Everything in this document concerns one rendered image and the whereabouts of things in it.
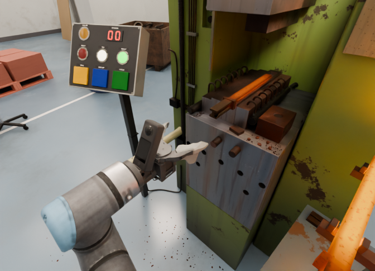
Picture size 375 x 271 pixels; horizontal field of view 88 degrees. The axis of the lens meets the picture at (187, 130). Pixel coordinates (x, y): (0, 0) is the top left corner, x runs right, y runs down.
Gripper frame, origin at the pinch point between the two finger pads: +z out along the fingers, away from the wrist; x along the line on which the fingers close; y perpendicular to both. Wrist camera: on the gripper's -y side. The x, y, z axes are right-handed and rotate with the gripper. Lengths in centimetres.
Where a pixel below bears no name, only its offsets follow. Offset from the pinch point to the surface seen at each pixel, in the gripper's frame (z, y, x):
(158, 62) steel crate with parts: 208, 82, -256
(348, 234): -3.5, 0.6, 39.2
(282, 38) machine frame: 71, -13, -3
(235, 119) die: 22.6, 6.1, 3.4
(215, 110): 12.5, -1.2, 0.7
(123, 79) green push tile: 7.4, -1.7, -42.5
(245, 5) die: 22.6, -28.7, 0.5
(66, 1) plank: 229, 3, -653
